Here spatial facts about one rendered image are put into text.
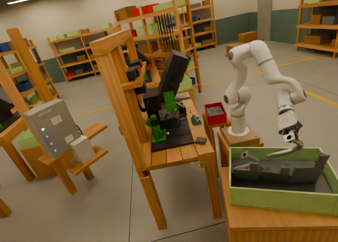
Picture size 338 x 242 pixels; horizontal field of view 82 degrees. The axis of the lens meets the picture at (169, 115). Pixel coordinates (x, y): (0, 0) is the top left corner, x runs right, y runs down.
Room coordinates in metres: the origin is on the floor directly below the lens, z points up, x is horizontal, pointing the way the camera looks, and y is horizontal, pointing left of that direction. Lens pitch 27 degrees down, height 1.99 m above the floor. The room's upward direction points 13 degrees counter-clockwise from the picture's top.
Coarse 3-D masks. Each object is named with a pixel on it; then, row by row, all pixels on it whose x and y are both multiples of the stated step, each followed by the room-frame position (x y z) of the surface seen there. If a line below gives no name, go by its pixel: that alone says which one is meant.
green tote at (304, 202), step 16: (304, 160) 1.05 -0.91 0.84; (336, 176) 0.77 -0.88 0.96; (240, 192) 0.84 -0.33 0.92; (256, 192) 0.81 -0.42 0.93; (272, 192) 0.77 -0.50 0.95; (288, 192) 0.74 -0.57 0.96; (304, 192) 0.72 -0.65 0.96; (336, 192) 0.73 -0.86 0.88; (272, 208) 0.77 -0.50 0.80; (288, 208) 0.74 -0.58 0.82; (304, 208) 0.71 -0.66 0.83; (320, 208) 0.68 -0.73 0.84; (336, 208) 0.66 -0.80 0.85
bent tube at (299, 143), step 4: (292, 132) 0.80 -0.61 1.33; (284, 136) 0.82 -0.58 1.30; (288, 136) 0.81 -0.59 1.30; (292, 136) 0.79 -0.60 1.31; (288, 140) 0.79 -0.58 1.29; (292, 140) 0.79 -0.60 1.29; (296, 140) 0.79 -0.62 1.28; (300, 140) 0.80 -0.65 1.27; (300, 144) 0.79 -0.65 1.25; (292, 148) 0.85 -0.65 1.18; (296, 148) 0.82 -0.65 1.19; (300, 148) 0.80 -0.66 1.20; (276, 152) 0.90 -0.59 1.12; (280, 152) 0.88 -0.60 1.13; (284, 152) 0.87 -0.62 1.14; (288, 152) 0.85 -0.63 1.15; (292, 152) 0.84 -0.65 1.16; (268, 156) 0.92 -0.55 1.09; (272, 156) 0.91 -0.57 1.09; (276, 156) 0.89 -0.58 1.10
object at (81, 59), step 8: (104, 24) 10.35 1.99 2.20; (72, 32) 10.29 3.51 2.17; (80, 32) 10.32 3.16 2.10; (88, 32) 10.34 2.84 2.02; (96, 32) 10.24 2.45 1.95; (48, 40) 10.20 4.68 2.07; (56, 40) 10.22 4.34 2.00; (56, 48) 10.63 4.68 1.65; (72, 48) 10.28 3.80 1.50; (80, 48) 10.25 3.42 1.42; (88, 48) 10.21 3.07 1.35; (56, 56) 10.20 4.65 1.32; (80, 56) 10.31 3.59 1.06; (88, 56) 10.25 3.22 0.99; (64, 64) 10.50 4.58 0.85; (72, 64) 10.18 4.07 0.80; (96, 64) 10.33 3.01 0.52; (64, 72) 10.26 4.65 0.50; (72, 72) 10.24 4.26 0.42; (80, 72) 10.29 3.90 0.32; (88, 72) 10.25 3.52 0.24
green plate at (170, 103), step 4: (168, 92) 1.98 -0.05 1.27; (172, 92) 1.98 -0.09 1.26; (164, 96) 1.97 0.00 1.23; (168, 96) 1.97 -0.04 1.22; (172, 96) 1.97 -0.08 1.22; (164, 100) 1.96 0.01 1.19; (168, 100) 1.96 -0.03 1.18; (172, 100) 1.96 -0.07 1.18; (168, 104) 1.95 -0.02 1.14; (172, 104) 1.94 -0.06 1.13; (168, 108) 1.94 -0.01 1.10; (172, 108) 1.93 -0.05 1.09
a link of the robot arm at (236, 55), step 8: (232, 48) 1.36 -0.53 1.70; (240, 48) 1.33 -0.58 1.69; (248, 48) 1.33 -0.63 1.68; (232, 56) 1.33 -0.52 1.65; (240, 56) 1.32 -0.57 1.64; (248, 56) 1.34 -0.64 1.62; (232, 64) 1.38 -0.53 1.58; (240, 64) 1.34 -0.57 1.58; (240, 72) 1.37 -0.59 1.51; (232, 80) 1.44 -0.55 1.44; (240, 80) 1.39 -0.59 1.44; (232, 88) 1.43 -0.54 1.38; (224, 96) 1.48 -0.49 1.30; (232, 96) 1.41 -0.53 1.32; (232, 104) 1.44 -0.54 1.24
